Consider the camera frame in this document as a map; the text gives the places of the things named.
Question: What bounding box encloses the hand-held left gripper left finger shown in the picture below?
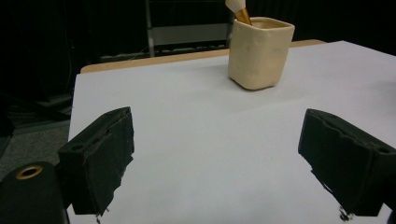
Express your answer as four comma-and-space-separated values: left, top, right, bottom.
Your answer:
57, 105, 135, 217

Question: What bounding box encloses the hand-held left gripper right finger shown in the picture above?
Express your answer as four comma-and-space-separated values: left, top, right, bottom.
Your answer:
297, 107, 396, 217

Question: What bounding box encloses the cream square ceramic cup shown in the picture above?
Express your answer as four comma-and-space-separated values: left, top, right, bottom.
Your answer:
227, 16, 296, 91

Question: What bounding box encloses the makeup brush with black handle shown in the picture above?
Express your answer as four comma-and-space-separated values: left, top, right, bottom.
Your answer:
224, 0, 253, 26

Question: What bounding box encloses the white metal stand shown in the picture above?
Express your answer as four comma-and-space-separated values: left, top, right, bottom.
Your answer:
144, 0, 235, 59

